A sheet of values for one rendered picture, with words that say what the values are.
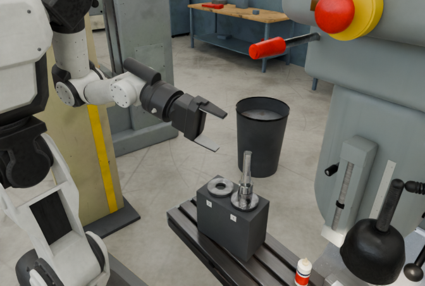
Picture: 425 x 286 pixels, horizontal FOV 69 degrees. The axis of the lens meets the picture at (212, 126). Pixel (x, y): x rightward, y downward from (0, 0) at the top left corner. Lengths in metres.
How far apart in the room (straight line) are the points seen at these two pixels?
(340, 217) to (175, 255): 1.81
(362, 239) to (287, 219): 2.15
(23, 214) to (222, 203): 0.55
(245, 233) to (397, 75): 0.71
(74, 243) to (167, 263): 1.37
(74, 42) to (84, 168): 1.49
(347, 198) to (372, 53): 0.24
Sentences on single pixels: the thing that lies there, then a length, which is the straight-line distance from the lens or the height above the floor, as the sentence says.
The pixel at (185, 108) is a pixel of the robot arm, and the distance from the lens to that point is 0.71.
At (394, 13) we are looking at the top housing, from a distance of 0.36.
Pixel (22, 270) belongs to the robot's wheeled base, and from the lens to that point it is 1.52.
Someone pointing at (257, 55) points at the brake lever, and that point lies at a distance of 0.41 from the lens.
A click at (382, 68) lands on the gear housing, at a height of 1.68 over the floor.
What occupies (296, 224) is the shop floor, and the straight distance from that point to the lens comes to 2.57.
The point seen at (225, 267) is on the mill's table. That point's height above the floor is 0.92.
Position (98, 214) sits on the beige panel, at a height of 0.08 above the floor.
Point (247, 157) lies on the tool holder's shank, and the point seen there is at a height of 1.29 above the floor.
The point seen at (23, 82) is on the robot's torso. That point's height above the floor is 1.56.
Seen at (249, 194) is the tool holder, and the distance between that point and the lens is 1.00.
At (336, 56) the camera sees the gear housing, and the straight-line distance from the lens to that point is 0.51.
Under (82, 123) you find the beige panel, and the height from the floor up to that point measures 0.85.
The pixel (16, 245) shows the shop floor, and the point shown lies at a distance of 2.75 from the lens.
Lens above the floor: 1.81
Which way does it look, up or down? 29 degrees down
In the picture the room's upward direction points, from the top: straight up
